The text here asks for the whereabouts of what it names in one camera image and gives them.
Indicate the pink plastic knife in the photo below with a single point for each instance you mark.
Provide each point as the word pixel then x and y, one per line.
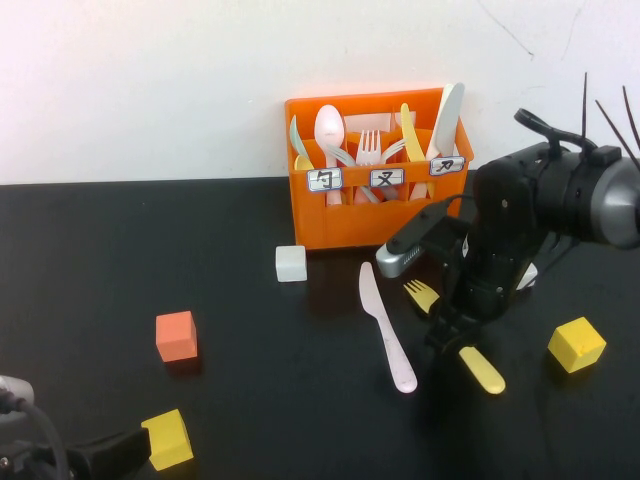
pixel 385 330

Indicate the yellow plastic knife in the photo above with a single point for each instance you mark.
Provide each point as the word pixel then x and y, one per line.
pixel 412 140

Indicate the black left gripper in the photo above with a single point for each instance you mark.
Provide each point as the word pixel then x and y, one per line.
pixel 82 462

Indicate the cream plastic knife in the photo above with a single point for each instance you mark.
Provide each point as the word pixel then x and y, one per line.
pixel 433 145

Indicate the yellow cube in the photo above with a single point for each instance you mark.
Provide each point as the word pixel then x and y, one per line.
pixel 170 442
pixel 576 345

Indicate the grey plastic knife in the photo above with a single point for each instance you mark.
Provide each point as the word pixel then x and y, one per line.
pixel 452 115

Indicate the yellow plastic spoon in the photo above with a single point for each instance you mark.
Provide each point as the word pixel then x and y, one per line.
pixel 302 164

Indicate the white usb wall charger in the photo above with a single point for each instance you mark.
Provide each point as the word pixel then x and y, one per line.
pixel 530 277

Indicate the pale green plastic spoon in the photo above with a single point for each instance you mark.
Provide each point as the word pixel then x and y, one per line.
pixel 295 137

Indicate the white spoon character label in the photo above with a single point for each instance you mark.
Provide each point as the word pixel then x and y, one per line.
pixel 325 180

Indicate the orange plastic cutlery holder crate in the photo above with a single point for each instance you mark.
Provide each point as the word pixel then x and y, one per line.
pixel 360 225

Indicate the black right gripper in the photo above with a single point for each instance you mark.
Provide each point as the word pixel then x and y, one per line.
pixel 485 280

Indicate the orange cube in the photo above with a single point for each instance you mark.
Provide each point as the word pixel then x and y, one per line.
pixel 176 336

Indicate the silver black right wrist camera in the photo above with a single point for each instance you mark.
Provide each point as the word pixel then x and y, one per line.
pixel 400 260

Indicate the white knife character label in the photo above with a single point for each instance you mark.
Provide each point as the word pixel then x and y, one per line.
pixel 447 166

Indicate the white cube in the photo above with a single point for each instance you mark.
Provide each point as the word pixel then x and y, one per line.
pixel 291 263

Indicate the white fork character label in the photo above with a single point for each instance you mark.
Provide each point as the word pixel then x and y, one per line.
pixel 387 178

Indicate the black zip tie tail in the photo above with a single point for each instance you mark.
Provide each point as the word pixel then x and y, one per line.
pixel 585 105
pixel 615 127
pixel 631 112

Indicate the pink plastic spoon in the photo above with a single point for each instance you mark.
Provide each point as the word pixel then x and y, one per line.
pixel 329 125

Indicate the yellow plastic fork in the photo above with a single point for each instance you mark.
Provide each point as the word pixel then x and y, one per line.
pixel 480 370

